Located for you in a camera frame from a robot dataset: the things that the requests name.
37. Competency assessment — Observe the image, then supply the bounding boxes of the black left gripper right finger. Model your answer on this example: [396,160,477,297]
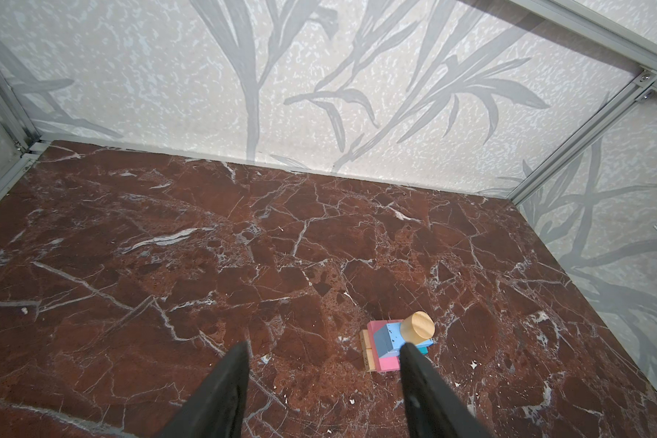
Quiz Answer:
[399,343,492,438]

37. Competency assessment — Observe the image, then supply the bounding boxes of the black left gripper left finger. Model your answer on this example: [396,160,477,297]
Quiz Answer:
[156,342,249,437]

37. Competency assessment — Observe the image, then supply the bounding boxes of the pink block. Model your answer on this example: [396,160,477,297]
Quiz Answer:
[367,319,405,372]

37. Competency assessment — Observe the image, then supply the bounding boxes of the light blue long block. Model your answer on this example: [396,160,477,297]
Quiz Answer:
[368,312,435,359]

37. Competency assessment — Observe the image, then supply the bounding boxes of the natural wood cylinder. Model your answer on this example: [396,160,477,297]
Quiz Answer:
[400,311,435,345]

